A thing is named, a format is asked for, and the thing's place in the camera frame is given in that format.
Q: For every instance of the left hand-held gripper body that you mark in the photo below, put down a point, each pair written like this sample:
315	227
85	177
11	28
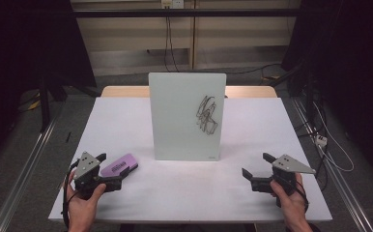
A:
86	166

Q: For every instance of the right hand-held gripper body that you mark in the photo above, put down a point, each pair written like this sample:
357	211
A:
284	175

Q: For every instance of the purple whiteboard eraser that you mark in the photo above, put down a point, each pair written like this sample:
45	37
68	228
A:
119	163

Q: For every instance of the person's right hand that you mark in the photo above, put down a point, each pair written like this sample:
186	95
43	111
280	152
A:
291	204

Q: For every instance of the person's left hand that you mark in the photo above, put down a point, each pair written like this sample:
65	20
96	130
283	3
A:
83	206

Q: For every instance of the black pen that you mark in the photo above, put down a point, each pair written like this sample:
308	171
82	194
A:
68	137

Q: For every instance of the white power strip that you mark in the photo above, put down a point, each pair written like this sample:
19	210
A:
321	140

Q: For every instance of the white table cover sheet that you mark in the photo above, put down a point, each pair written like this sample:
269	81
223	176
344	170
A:
187	193

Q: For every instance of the wooden table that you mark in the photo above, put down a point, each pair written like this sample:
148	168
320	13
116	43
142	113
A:
126	91

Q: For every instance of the upright glass whiteboard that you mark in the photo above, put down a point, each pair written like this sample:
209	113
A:
178	119

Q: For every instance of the black metal stand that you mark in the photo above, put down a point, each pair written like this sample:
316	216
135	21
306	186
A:
44	103

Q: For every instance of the black curtain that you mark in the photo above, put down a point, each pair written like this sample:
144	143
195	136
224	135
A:
26	48
352	64

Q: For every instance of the black horizontal bar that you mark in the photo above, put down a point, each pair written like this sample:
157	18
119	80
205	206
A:
187	13

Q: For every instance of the aluminium floor rail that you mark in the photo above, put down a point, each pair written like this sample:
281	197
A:
23	174
332	174

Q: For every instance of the wooden vertical post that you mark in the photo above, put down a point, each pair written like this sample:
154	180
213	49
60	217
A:
193	35

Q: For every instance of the white wall socket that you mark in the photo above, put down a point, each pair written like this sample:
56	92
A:
172	3

